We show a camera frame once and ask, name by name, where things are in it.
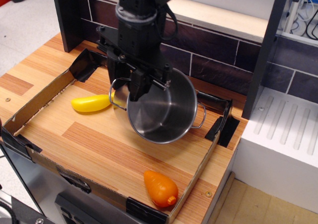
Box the yellow plastic banana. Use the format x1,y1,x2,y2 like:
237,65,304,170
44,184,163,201
71,94,111,113

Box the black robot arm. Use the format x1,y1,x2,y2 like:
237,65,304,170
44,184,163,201
96,0,178,102

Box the black cables in background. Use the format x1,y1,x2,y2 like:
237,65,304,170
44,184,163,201
289,0,318,40

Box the cardboard fence with black tape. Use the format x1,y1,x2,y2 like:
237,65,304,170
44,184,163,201
0,49,238,224

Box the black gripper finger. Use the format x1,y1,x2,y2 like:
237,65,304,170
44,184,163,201
107,55,131,90
129,69,152,102

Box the orange plastic carrot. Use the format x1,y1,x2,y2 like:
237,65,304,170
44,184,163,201
144,170,178,208

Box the white dish drainer sink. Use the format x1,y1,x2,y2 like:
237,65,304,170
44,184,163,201
239,86,318,165

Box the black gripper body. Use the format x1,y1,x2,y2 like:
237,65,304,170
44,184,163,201
96,18,172,89

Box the grey shelf post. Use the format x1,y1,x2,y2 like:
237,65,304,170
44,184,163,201
242,0,287,119

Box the metal pot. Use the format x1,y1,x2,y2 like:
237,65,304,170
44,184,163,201
109,69,200,144

